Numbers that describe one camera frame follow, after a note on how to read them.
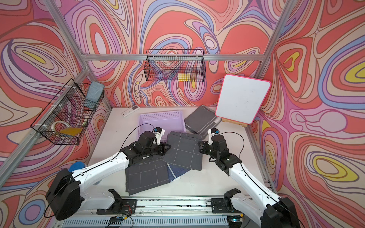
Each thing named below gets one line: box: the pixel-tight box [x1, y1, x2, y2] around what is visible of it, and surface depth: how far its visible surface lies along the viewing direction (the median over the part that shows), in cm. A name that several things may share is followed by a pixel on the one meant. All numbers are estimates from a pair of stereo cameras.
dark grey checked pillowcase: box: [162, 131, 203, 171], surface depth 82 cm
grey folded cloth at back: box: [183, 104, 222, 137], surface depth 110 cm
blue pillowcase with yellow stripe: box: [166, 162, 192, 183], surface depth 86 cm
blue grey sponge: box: [85, 80, 105, 103], surface depth 83 cm
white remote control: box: [120, 104, 141, 118], surface depth 118 cm
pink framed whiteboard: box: [215, 74, 272, 125], surface depth 91 cm
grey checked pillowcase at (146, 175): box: [124, 158, 171, 196], surface depth 84 cm
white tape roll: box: [51, 120, 71, 132], surface depth 68 cm
